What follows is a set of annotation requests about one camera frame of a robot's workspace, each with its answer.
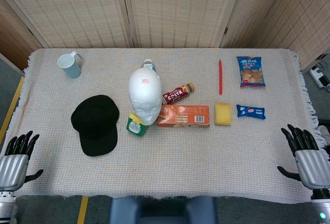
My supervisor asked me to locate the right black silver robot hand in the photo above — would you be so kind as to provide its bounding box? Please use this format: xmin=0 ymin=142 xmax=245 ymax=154
xmin=277 ymin=124 xmax=330 ymax=190

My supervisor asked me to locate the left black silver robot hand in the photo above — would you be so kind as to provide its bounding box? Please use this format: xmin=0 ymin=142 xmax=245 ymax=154
xmin=0 ymin=130 xmax=44 ymax=191

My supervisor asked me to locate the black baseball cap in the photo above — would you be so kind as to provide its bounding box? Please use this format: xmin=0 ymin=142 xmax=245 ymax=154
xmin=71 ymin=94 xmax=121 ymax=157

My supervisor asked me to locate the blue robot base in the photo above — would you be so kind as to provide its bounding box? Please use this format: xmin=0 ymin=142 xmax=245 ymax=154
xmin=110 ymin=196 xmax=218 ymax=224

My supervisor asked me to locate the white foam mannequin head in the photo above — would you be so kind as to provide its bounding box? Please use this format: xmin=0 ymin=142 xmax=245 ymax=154
xmin=128 ymin=68 xmax=163 ymax=126

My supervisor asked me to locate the small blue snack packet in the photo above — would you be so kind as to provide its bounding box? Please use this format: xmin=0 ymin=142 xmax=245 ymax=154
xmin=236 ymin=104 xmax=266 ymax=120

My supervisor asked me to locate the white power strip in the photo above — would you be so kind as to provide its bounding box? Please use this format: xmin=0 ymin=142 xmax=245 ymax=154
xmin=309 ymin=65 xmax=330 ymax=88

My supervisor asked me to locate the yellow sponge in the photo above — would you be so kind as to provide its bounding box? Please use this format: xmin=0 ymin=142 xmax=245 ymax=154
xmin=214 ymin=102 xmax=232 ymax=126

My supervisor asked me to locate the blue biscuit bag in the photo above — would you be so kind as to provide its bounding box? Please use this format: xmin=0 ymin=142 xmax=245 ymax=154
xmin=237 ymin=56 xmax=267 ymax=88

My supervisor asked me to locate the light blue plastic mug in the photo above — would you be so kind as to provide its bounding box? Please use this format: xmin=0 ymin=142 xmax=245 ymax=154
xmin=57 ymin=51 xmax=85 ymax=79

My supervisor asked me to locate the green tub with yellow lid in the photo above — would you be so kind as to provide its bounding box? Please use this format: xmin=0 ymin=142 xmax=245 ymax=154
xmin=126 ymin=113 xmax=149 ymax=137

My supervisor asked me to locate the white woven tablecloth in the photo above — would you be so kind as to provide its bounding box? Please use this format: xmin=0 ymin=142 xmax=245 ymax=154
xmin=4 ymin=47 xmax=327 ymax=199

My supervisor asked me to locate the orange biscuit box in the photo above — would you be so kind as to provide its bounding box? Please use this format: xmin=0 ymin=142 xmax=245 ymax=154
xmin=156 ymin=105 xmax=210 ymax=127

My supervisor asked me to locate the Costa coffee bottle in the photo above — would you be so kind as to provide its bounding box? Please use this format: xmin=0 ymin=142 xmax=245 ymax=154
xmin=162 ymin=82 xmax=195 ymax=105

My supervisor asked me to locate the clear bottle with blue label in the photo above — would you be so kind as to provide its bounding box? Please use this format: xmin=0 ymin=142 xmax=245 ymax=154
xmin=140 ymin=58 xmax=158 ymax=72

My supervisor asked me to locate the beige folding screen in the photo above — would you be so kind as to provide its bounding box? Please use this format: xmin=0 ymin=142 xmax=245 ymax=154
xmin=0 ymin=0 xmax=330 ymax=74

